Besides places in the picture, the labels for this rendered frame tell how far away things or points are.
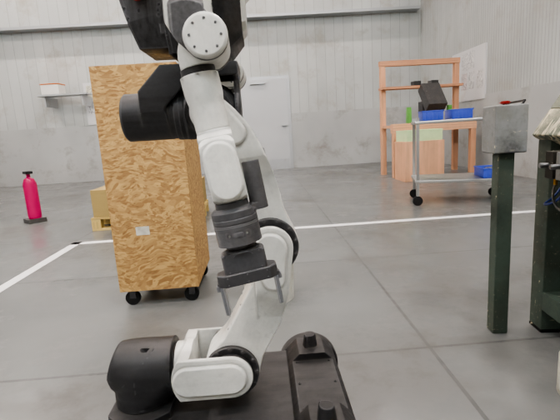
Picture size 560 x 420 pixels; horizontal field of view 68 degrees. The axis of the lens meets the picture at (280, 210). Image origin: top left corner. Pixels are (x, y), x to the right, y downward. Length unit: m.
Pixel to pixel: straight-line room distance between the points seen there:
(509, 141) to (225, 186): 1.28
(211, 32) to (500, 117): 1.26
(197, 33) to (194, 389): 0.82
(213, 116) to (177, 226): 1.50
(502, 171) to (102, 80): 1.84
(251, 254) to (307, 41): 9.71
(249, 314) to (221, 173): 0.46
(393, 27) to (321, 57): 1.81
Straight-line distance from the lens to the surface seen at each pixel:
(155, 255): 2.31
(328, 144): 10.26
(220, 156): 0.76
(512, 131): 1.81
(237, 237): 0.78
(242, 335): 1.12
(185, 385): 1.15
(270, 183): 1.01
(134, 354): 1.20
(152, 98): 1.02
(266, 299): 1.05
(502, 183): 1.84
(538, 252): 2.02
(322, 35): 10.48
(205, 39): 0.78
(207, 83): 0.79
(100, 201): 4.62
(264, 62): 10.27
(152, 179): 2.23
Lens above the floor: 0.88
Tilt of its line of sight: 11 degrees down
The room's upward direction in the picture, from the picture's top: 4 degrees counter-clockwise
